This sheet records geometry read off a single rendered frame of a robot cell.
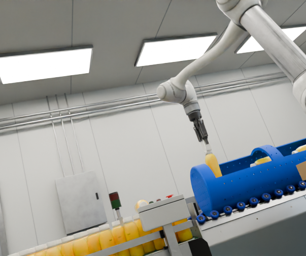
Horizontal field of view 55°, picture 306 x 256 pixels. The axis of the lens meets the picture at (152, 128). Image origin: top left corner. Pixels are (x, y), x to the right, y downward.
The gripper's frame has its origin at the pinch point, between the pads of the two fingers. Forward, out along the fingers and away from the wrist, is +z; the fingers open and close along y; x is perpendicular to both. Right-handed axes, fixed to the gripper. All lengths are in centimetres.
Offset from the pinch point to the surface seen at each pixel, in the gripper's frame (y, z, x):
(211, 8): 162, -208, -140
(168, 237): -25, 37, 39
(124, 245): -15, 35, 58
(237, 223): -6.9, 42.8, 1.4
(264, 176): -8.7, 25.5, -20.8
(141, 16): 151, -209, -38
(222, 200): -6.7, 30.1, 4.9
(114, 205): 39, 14, 57
